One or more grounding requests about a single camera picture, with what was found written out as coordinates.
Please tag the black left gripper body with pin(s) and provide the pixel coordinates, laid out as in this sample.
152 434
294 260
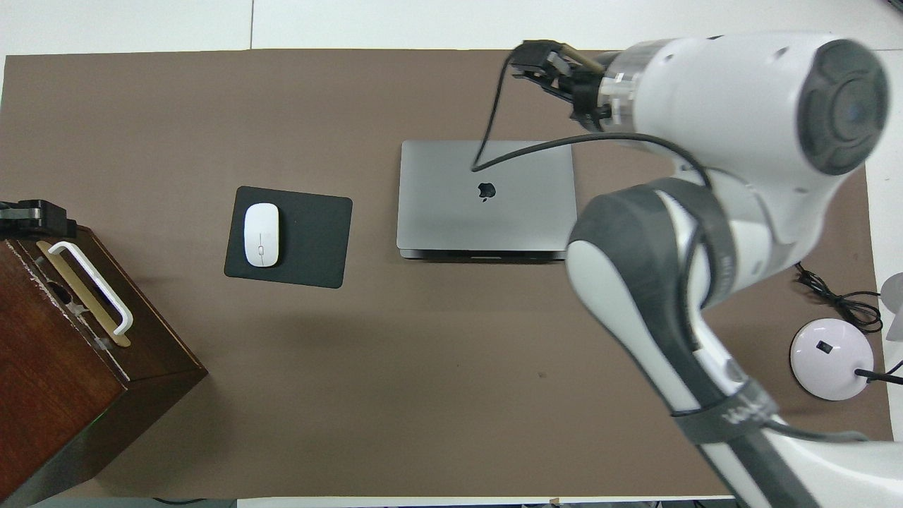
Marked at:
14 219

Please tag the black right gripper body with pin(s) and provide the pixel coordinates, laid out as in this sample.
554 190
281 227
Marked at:
589 99

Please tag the grey apple laptop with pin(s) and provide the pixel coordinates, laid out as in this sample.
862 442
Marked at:
451 204

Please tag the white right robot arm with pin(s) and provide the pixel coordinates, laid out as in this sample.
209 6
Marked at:
734 92

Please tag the dark brown wooden box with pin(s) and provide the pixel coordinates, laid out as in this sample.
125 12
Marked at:
56 395

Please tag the white computer mouse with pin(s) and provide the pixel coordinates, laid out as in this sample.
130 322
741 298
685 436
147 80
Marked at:
262 234

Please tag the black mouse pad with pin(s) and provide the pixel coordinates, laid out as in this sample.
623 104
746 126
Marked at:
314 240

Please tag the brown table mat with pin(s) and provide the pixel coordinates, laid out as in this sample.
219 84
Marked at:
282 395

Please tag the white desk lamp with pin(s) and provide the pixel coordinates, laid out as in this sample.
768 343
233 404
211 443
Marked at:
832 356

